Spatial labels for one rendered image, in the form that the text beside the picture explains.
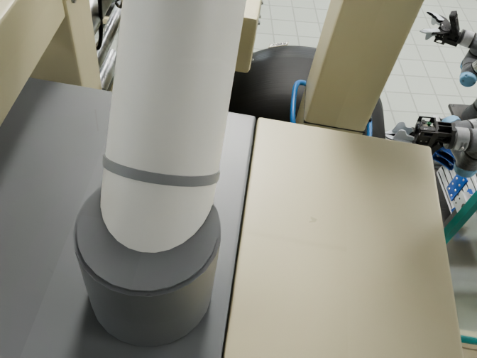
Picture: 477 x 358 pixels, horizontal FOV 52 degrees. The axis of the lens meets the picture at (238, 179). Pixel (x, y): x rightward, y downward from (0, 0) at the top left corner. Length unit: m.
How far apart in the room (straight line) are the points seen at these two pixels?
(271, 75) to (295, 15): 2.97
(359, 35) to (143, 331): 0.61
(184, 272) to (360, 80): 0.60
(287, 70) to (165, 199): 1.00
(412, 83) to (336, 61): 3.14
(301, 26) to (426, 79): 1.08
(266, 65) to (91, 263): 1.07
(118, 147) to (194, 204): 0.09
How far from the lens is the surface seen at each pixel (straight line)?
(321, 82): 0.98
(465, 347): 1.36
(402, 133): 1.65
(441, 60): 4.43
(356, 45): 0.93
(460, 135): 1.70
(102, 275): 0.49
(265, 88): 1.39
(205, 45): 0.47
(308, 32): 4.23
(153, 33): 0.47
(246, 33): 1.09
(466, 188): 2.70
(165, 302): 0.50
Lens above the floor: 2.38
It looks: 52 degrees down
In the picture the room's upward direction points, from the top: 11 degrees clockwise
